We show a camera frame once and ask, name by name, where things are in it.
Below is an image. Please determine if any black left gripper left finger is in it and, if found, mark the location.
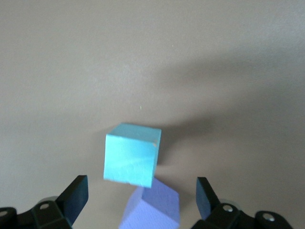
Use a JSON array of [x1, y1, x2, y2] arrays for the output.
[[0, 175, 90, 229]]

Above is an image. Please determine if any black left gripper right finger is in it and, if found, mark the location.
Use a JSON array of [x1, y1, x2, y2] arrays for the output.
[[190, 176, 294, 229]]

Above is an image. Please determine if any blue foam cube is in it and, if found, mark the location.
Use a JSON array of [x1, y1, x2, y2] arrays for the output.
[[102, 122, 163, 189]]

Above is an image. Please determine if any purple foam cube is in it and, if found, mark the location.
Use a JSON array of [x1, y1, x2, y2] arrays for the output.
[[118, 177, 180, 229]]

